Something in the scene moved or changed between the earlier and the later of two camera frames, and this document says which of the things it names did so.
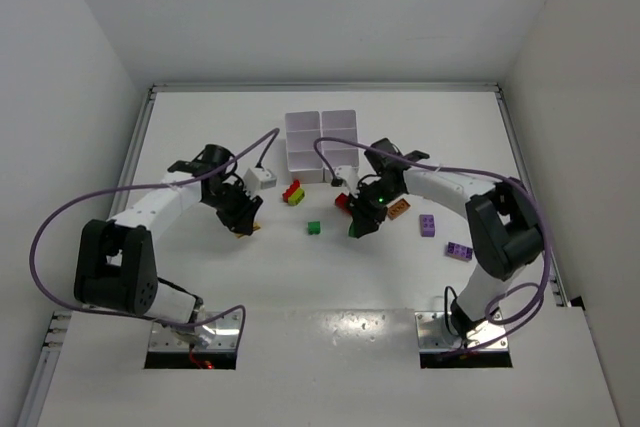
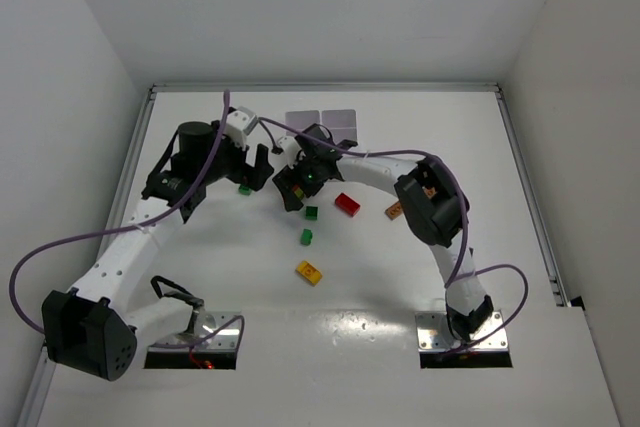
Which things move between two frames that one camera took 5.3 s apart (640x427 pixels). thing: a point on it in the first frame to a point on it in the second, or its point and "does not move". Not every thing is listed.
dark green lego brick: [314, 227] to [311, 212]
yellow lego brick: [255, 226] to [309, 272]
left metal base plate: [223, 333] does not move
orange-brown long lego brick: [398, 208] does not move
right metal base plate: [433, 333] does not move
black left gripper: [240, 213] to [248, 162]
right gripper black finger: [367, 224] to [285, 184]
